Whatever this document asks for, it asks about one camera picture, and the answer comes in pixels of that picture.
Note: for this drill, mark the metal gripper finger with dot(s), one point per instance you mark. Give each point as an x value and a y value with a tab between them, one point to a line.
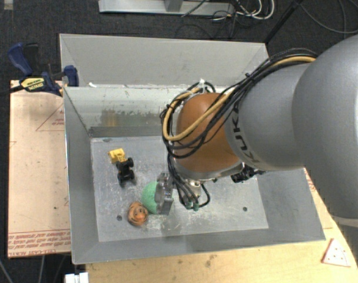
164	187
167	206

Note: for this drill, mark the green ball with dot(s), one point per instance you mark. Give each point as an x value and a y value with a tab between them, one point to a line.
149	197

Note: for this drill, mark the orange striped ball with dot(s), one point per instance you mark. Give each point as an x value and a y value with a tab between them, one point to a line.
137	214

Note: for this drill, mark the yellow and black toy truck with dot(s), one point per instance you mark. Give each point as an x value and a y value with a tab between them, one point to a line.
124	165

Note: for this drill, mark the grey metal bin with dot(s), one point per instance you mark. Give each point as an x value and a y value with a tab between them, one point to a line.
155	60

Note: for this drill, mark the brown cardboard board, red print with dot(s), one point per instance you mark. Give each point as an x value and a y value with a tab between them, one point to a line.
37	164

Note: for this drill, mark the white triangular sanding pad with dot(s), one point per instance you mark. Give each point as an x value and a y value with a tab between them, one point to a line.
335	253

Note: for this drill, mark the black cylinder on white bracket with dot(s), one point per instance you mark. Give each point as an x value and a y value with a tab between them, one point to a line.
244	175

